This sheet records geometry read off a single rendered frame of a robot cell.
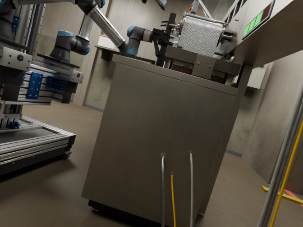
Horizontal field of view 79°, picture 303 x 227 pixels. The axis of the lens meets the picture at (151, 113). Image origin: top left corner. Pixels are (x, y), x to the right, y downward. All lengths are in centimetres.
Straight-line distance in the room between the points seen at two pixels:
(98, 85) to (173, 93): 429
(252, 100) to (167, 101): 382
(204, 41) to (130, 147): 79
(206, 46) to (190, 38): 11
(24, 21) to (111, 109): 85
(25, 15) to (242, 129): 425
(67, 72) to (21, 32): 36
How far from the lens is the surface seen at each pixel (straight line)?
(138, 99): 96
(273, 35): 101
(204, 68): 102
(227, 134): 142
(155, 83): 95
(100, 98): 509
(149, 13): 520
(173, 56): 104
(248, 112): 464
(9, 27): 133
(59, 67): 160
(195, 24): 131
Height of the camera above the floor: 74
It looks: 5 degrees down
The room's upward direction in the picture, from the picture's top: 16 degrees clockwise
